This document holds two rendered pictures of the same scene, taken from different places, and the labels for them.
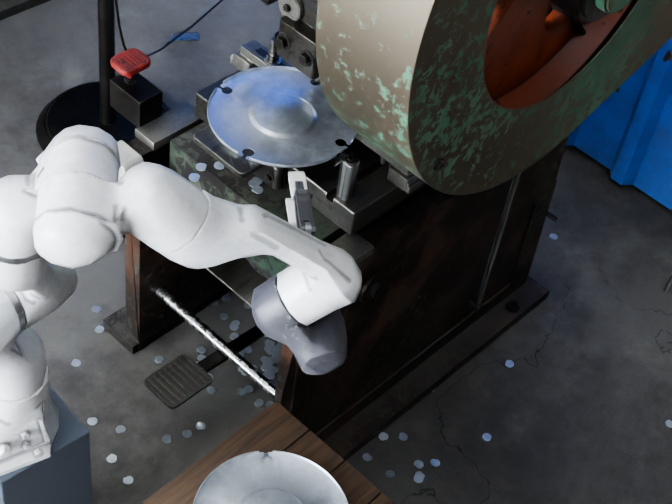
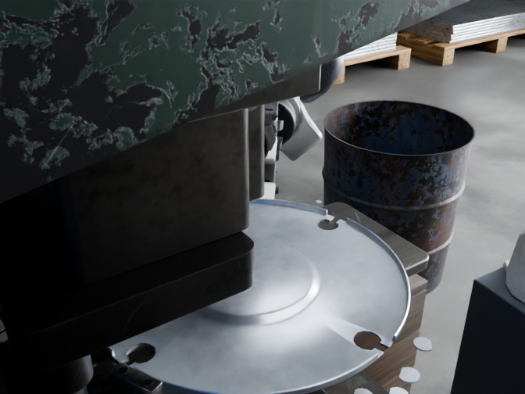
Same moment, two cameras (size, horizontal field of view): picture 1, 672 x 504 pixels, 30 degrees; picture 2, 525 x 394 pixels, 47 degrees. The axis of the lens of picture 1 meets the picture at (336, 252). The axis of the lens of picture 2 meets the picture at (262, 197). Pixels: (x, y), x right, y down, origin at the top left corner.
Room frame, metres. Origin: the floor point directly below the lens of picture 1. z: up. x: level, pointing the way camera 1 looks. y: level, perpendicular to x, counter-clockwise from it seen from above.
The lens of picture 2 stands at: (2.26, 0.30, 1.11)
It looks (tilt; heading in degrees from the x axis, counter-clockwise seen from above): 29 degrees down; 198
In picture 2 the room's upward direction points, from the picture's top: straight up
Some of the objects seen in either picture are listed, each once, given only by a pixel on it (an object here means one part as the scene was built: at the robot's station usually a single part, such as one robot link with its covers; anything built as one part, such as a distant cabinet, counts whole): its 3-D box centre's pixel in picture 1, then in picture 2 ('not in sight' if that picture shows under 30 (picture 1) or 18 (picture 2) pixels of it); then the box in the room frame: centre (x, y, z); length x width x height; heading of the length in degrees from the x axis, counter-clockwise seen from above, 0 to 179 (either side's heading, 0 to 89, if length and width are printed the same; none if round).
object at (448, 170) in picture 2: not in sight; (389, 198); (0.62, 0.16, 0.24); 0.42 x 0.42 x 0.48
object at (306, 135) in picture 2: not in sight; (283, 121); (1.40, 0.05, 0.76); 0.13 x 0.05 x 0.12; 105
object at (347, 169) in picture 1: (347, 176); not in sight; (1.73, 0.00, 0.75); 0.03 x 0.03 x 0.10; 53
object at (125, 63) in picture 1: (130, 73); not in sight; (1.95, 0.47, 0.72); 0.07 x 0.06 x 0.08; 143
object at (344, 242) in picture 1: (446, 249); not in sight; (1.89, -0.23, 0.45); 0.92 x 0.12 x 0.90; 143
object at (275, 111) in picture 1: (283, 115); (248, 277); (1.84, 0.14, 0.78); 0.29 x 0.29 x 0.01
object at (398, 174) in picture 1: (390, 144); not in sight; (1.83, -0.07, 0.76); 0.17 x 0.06 x 0.10; 53
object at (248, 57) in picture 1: (269, 57); not in sight; (2.04, 0.20, 0.76); 0.17 x 0.06 x 0.10; 53
